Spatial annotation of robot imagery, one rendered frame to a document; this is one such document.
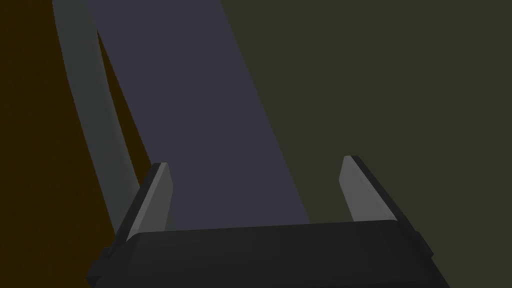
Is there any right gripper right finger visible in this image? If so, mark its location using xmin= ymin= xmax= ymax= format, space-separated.
xmin=338 ymin=154 xmax=418 ymax=234

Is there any grey curved bar handle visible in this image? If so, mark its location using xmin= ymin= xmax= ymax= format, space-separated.
xmin=51 ymin=0 xmax=141 ymax=237

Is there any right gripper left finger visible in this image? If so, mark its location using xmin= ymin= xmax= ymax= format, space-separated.
xmin=114 ymin=161 xmax=174 ymax=243

